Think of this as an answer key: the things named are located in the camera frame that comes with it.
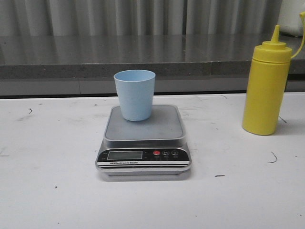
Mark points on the light blue plastic cup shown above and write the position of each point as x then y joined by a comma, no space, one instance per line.
135,89

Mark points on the yellow squeeze bottle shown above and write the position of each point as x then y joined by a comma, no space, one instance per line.
266,84

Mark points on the silver digital kitchen scale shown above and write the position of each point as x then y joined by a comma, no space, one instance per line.
152,149

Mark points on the grey stone counter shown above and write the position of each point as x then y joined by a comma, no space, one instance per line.
46,66

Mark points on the white rice cooker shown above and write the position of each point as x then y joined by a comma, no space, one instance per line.
289,17

